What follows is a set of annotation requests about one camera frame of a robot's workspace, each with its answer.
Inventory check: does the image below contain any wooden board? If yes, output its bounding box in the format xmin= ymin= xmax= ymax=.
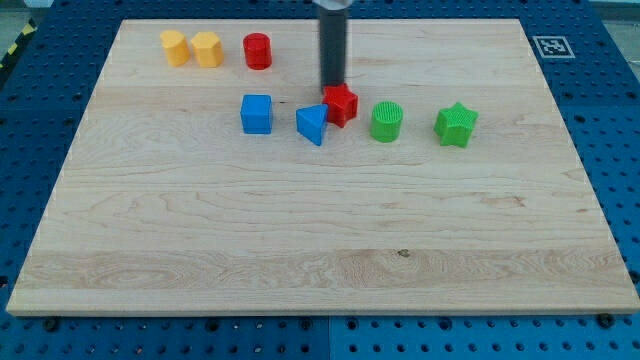
xmin=7 ymin=19 xmax=639 ymax=317

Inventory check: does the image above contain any red cylinder block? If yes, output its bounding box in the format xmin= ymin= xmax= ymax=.
xmin=243 ymin=33 xmax=272 ymax=70

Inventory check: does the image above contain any yellow hexagon block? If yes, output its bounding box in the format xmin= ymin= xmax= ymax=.
xmin=191 ymin=32 xmax=224 ymax=68

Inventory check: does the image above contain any green cylinder block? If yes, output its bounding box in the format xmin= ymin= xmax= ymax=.
xmin=370 ymin=101 xmax=403 ymax=143

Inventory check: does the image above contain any green star block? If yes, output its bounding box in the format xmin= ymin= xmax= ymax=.
xmin=434 ymin=102 xmax=479 ymax=148

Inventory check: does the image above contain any white fiducial marker tag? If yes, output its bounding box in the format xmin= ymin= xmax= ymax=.
xmin=533 ymin=35 xmax=575 ymax=59

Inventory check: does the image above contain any blue triangle block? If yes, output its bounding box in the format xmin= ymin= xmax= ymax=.
xmin=296 ymin=104 xmax=329 ymax=146

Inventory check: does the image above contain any red star block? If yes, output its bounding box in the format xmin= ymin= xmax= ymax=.
xmin=322 ymin=83 xmax=358 ymax=128

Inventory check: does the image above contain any silver rod mount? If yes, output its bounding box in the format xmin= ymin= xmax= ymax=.
xmin=313 ymin=0 xmax=353 ymax=10

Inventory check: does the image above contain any yellow rounded block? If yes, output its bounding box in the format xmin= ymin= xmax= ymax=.
xmin=160 ymin=30 xmax=191 ymax=67

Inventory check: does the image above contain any blue cube block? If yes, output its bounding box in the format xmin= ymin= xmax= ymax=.
xmin=240 ymin=94 xmax=273 ymax=134

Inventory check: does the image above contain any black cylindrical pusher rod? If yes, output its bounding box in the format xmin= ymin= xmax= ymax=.
xmin=318 ymin=7 xmax=347 ymax=89

